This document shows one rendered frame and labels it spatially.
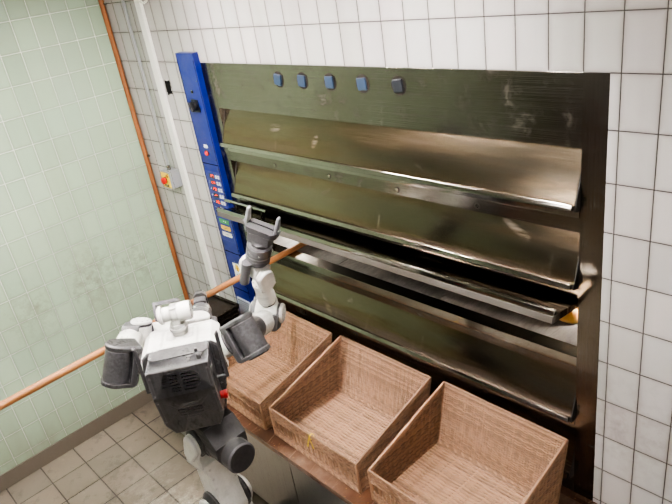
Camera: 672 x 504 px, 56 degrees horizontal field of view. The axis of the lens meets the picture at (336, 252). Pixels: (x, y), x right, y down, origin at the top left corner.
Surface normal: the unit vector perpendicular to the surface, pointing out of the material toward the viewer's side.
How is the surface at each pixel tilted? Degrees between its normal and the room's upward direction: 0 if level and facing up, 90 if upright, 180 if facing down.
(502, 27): 90
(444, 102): 90
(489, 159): 70
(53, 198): 90
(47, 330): 90
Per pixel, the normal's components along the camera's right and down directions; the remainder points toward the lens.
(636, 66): -0.71, 0.40
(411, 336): -0.72, 0.07
